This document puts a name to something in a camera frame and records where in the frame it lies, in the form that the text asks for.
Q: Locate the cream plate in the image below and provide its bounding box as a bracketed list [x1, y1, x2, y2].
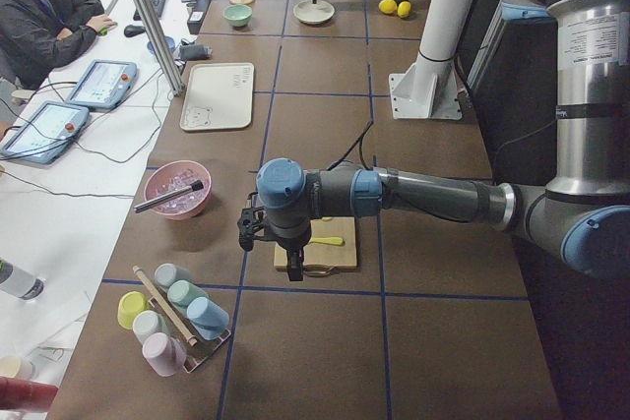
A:
[293, 0, 336, 26]

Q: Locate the cream bear tray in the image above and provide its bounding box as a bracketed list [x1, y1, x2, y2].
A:
[179, 62, 255, 132]

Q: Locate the yellow plastic knife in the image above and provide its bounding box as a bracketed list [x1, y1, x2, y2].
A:
[309, 236, 345, 247]

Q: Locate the wooden cutting board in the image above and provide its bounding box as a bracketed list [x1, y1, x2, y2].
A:
[303, 217, 359, 276]

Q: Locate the yellow lemon left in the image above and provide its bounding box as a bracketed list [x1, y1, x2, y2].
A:
[378, 0, 398, 15]

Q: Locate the yellow lemon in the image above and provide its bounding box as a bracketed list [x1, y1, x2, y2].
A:
[378, 0, 398, 15]
[397, 1, 412, 19]

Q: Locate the green bowl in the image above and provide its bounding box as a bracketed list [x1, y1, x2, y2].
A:
[222, 4, 253, 28]

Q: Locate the yellow lemon right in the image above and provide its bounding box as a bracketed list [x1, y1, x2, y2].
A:
[397, 1, 412, 19]

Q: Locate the blue cup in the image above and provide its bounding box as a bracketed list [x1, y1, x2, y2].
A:
[186, 297, 229, 340]

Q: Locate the green cup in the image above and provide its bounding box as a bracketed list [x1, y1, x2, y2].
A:
[167, 279, 208, 317]

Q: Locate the black box with label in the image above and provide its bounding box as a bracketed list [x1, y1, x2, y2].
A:
[187, 0, 212, 34]

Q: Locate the grey cup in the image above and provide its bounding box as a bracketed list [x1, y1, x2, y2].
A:
[154, 263, 195, 290]

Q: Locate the white cup rack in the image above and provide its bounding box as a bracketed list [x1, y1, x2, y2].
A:
[133, 266, 231, 374]

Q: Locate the folded grey cloth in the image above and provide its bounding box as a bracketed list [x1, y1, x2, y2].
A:
[179, 44, 212, 62]

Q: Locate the pink bowl with ice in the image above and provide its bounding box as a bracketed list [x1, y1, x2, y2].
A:
[144, 160, 212, 220]

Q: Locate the pink cup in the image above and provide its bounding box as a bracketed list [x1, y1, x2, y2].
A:
[142, 332, 186, 377]

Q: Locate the white cup on rack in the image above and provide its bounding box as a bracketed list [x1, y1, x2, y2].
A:
[132, 310, 172, 344]

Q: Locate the yellow cup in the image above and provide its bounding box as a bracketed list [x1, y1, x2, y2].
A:
[116, 291, 149, 330]

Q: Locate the black computer mouse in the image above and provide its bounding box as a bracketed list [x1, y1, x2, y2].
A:
[123, 25, 146, 38]

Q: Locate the teach pendant far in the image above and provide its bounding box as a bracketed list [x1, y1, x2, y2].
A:
[65, 60, 138, 111]

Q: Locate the teach pendant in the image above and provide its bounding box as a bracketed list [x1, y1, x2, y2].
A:
[1, 101, 90, 164]
[65, 60, 138, 111]

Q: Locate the seated person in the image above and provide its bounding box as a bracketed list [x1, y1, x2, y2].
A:
[1, 0, 117, 90]

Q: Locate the teach pendant near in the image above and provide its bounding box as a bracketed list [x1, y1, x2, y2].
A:
[1, 101, 90, 164]

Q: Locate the water bottle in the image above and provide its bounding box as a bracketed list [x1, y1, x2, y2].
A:
[0, 259, 44, 300]

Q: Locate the paper cup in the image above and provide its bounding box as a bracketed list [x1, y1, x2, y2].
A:
[0, 355, 36, 381]

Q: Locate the red bottle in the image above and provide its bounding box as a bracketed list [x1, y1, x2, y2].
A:
[1, 377, 58, 413]

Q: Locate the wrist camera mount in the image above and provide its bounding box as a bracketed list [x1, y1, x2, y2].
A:
[237, 191, 272, 252]

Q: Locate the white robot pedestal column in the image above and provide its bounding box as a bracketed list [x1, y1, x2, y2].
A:
[389, 0, 473, 120]

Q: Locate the aluminium frame post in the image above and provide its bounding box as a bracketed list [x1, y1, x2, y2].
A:
[133, 0, 185, 96]

